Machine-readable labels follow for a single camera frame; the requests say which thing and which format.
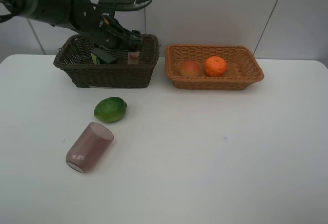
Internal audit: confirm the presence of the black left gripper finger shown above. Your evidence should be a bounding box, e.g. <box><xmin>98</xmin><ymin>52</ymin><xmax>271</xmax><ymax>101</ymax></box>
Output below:
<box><xmin>116</xmin><ymin>25</ymin><xmax>142</xmax><ymax>43</ymax></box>
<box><xmin>126</xmin><ymin>42</ymin><xmax>141</xmax><ymax>52</ymax></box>

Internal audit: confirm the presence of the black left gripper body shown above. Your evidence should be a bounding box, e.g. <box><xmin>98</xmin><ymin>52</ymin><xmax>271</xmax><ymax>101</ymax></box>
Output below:
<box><xmin>76</xmin><ymin>13</ymin><xmax>133</xmax><ymax>49</ymax></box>

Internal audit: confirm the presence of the pink bottle white cap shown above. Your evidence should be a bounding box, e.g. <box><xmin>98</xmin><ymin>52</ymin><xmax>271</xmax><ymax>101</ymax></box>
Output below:
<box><xmin>128</xmin><ymin>52</ymin><xmax>140</xmax><ymax>65</ymax></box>

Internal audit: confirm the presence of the black green pump bottle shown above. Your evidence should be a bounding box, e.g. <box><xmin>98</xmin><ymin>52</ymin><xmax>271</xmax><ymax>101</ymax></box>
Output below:
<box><xmin>90</xmin><ymin>48</ymin><xmax>117</xmax><ymax>65</ymax></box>

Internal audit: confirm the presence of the red yellow peach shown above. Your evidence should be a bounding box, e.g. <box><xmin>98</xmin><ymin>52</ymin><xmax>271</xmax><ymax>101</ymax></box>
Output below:
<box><xmin>179</xmin><ymin>60</ymin><xmax>201</xmax><ymax>77</ymax></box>

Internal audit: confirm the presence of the green lime fruit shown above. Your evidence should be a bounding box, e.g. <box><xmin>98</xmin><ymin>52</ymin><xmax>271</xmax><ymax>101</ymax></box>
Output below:
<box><xmin>94</xmin><ymin>97</ymin><xmax>127</xmax><ymax>123</ymax></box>

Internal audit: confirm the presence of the orange tangerine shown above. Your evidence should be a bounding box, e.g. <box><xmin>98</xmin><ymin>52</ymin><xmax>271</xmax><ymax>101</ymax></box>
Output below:
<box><xmin>204</xmin><ymin>56</ymin><xmax>228</xmax><ymax>77</ymax></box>

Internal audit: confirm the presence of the purple translucent plastic cup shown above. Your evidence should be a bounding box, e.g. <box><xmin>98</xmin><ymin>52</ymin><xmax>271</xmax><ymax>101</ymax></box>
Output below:
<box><xmin>66</xmin><ymin>122</ymin><xmax>114</xmax><ymax>173</ymax></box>

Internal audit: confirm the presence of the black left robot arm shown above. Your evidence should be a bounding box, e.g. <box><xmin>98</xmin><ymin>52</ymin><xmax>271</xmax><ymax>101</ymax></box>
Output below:
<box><xmin>1</xmin><ymin>0</ymin><xmax>152</xmax><ymax>52</ymax></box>

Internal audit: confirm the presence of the dark brown wicker basket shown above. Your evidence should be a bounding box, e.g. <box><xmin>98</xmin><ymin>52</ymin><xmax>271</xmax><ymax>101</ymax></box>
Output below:
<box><xmin>53</xmin><ymin>34</ymin><xmax>159</xmax><ymax>89</ymax></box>

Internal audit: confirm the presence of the light orange wicker basket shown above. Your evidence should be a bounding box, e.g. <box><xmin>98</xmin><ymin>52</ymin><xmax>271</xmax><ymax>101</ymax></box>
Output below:
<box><xmin>165</xmin><ymin>44</ymin><xmax>264</xmax><ymax>90</ymax></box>

